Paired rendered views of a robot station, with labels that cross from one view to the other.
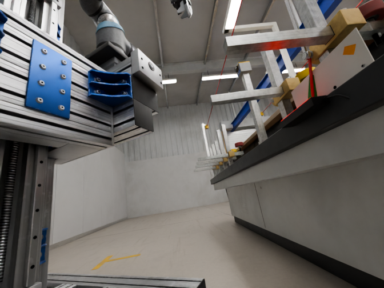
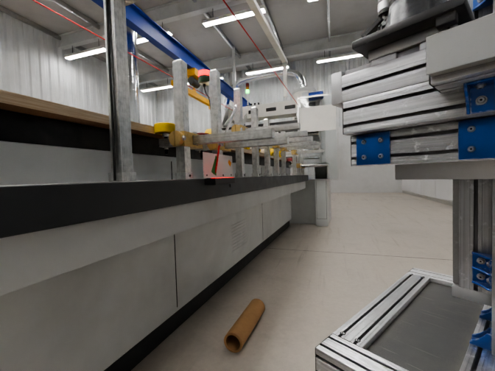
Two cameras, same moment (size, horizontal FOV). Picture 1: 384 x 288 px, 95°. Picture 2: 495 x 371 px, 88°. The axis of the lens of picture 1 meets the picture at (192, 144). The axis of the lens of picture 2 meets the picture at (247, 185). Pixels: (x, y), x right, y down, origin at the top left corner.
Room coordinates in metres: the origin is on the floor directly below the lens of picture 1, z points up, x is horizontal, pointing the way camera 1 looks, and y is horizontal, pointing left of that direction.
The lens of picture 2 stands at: (1.38, 0.17, 0.70)
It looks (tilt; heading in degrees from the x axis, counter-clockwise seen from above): 2 degrees down; 205
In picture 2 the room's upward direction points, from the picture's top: 2 degrees counter-clockwise
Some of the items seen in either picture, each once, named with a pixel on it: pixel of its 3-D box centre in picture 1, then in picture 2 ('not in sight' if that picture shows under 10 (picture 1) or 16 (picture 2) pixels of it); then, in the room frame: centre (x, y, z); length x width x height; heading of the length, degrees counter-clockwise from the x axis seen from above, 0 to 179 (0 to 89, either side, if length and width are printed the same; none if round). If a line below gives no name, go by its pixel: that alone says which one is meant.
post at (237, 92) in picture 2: not in sight; (239, 134); (0.18, -0.44, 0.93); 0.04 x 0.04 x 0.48; 4
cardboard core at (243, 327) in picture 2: not in sight; (246, 322); (0.37, -0.34, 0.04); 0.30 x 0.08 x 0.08; 4
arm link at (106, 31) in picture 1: (112, 42); not in sight; (0.61, 0.28, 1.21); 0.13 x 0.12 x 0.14; 164
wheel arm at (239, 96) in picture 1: (264, 94); (212, 139); (0.63, -0.32, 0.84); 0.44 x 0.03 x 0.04; 94
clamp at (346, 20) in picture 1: (332, 39); (219, 145); (0.41, -0.43, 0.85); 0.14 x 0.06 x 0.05; 4
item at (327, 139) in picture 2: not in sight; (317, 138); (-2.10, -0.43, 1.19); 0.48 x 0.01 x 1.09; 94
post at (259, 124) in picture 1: (254, 107); (118, 90); (0.94, -0.39, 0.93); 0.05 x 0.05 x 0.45; 4
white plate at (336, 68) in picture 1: (321, 82); (219, 165); (0.46, -0.40, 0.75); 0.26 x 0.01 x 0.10; 4
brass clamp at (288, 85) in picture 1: (284, 93); (186, 140); (0.66, -0.41, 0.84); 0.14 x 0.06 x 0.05; 4
